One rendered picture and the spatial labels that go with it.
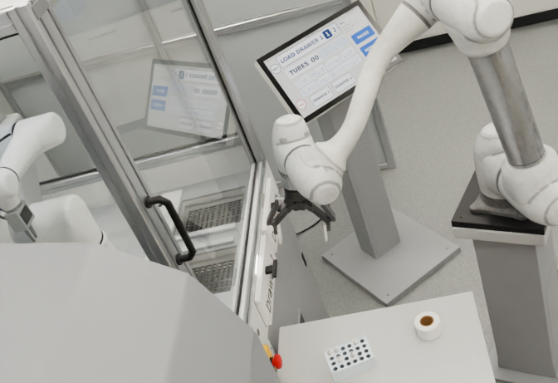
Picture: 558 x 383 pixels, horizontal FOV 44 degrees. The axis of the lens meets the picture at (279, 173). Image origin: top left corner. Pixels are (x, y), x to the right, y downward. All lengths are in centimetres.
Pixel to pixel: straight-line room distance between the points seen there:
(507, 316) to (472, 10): 127
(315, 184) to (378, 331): 55
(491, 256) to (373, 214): 92
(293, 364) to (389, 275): 127
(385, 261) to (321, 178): 166
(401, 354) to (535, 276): 63
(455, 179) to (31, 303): 299
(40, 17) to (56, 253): 43
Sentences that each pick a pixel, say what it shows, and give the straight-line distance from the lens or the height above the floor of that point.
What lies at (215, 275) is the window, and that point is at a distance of 178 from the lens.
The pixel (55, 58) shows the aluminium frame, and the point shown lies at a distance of 126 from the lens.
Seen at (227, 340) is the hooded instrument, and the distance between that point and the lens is 103.
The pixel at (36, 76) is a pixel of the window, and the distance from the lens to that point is 131.
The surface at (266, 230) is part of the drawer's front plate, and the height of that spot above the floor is 92.
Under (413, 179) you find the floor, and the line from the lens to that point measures 377.
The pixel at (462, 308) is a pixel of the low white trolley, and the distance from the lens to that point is 203.
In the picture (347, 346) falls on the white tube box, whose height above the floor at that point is 79.
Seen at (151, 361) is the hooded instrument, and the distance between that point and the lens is 91.
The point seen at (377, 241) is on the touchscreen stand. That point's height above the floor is 14.
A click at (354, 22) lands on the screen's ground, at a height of 114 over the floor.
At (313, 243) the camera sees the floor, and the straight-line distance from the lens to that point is 357.
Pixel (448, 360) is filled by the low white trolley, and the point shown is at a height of 76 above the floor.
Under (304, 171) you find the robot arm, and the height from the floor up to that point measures 133.
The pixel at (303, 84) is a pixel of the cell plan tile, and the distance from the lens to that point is 267.
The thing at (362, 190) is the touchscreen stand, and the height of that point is 44.
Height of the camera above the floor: 226
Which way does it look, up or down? 33 degrees down
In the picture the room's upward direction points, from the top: 22 degrees counter-clockwise
